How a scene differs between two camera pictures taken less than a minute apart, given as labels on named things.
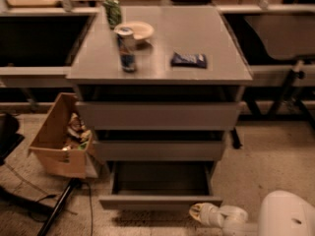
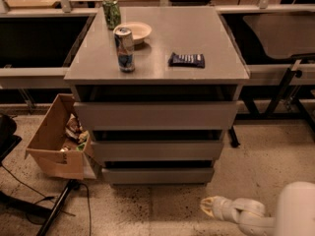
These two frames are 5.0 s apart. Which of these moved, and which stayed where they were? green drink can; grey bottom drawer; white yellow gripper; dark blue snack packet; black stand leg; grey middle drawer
Moved: grey bottom drawer; white yellow gripper
Stayed: green drink can; black stand leg; dark blue snack packet; grey middle drawer
